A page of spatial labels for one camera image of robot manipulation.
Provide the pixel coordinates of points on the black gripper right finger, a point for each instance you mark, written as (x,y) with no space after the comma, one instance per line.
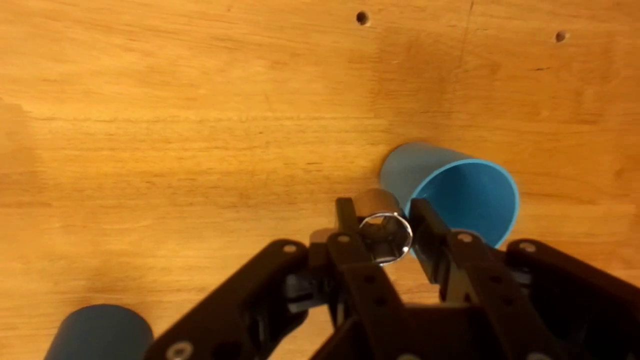
(461,272)

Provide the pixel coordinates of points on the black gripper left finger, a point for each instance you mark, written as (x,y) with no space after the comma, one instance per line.
(361,280)

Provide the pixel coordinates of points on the silver metal socket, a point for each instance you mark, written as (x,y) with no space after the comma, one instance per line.
(384,233)

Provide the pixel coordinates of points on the light blue plastic cup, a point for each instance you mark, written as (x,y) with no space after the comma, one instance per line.
(461,193)

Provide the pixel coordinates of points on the dark blue cylinder cup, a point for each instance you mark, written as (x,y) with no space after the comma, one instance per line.
(101,332)

